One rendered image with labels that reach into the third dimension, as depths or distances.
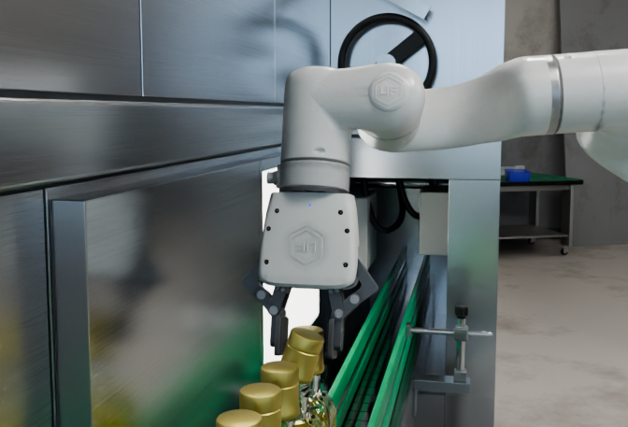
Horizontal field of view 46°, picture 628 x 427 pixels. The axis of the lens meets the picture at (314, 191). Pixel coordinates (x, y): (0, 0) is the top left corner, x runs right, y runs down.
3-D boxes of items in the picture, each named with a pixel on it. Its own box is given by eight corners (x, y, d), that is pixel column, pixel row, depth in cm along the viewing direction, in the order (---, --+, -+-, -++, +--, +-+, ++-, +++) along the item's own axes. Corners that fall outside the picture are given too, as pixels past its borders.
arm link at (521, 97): (564, 123, 75) (354, 136, 76) (537, 150, 87) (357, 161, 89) (557, 42, 76) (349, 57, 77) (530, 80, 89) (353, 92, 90)
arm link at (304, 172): (260, 158, 78) (258, 184, 77) (344, 159, 76) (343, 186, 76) (277, 171, 85) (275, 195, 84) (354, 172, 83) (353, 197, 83)
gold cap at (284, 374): (266, 404, 69) (265, 358, 68) (304, 407, 68) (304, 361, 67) (254, 419, 65) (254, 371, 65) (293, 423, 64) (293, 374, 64)
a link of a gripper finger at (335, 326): (328, 291, 76) (325, 359, 75) (359, 293, 76) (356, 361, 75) (333, 292, 79) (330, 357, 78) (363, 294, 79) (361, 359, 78)
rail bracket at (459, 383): (406, 407, 153) (406, 299, 150) (490, 414, 149) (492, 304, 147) (404, 416, 148) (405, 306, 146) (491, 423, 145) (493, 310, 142)
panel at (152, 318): (306, 319, 148) (306, 146, 144) (321, 320, 147) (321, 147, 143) (64, 619, 60) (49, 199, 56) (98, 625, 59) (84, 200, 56)
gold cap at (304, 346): (281, 363, 74) (294, 322, 74) (314, 377, 73) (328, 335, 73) (272, 374, 71) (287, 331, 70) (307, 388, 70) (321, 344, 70)
